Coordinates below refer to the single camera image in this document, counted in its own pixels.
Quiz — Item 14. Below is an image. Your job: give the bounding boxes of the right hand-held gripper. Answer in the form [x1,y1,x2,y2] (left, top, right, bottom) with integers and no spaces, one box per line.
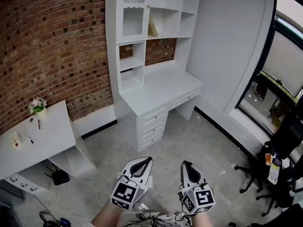
[178,160,216,215]

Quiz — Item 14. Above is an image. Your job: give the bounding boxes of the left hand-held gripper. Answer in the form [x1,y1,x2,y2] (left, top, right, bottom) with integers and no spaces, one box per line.
[110,157,154,210]

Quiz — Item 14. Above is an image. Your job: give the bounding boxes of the cream book with gold print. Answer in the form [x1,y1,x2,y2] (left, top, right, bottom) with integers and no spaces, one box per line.
[148,17,159,37]

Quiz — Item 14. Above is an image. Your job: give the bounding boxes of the person's right forearm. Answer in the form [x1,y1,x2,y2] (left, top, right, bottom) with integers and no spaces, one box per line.
[190,211,215,227]

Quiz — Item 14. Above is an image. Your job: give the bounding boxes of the person's left forearm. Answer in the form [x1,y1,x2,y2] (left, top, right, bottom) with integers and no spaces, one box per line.
[91,199,124,227]

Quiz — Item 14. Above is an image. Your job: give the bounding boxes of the white desk with hutch shelves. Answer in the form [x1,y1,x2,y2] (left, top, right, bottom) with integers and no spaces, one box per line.
[105,0,205,153]

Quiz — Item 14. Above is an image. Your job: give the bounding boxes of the black office chair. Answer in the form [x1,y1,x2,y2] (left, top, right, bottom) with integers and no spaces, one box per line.
[234,140,285,194]
[256,117,303,218]

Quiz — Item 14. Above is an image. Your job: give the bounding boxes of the black router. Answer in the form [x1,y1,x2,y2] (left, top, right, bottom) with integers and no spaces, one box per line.
[44,166,71,186]

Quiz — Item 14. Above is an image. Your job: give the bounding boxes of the yellow and orange packet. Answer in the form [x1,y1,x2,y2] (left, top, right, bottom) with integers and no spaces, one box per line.
[264,152,282,185]

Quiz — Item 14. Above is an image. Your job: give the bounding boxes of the potted white flowers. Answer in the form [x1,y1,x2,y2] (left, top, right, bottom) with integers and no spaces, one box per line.
[28,97,47,120]

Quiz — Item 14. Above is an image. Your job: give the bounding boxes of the small cream box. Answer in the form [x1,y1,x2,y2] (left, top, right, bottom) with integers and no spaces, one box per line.
[9,131,24,149]

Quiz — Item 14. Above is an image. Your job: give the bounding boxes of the white cabinet door frosted glass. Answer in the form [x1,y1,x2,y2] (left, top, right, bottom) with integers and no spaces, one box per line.
[116,0,150,44]

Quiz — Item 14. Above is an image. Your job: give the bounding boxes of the black framed window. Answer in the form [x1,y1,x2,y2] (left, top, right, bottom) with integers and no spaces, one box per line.
[235,0,303,137]

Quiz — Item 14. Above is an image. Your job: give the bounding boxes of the white floor cable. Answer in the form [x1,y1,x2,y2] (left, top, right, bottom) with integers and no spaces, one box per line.
[33,183,82,227]

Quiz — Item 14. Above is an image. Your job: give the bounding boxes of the white desk with black handles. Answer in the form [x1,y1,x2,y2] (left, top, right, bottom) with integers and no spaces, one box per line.
[0,100,97,196]

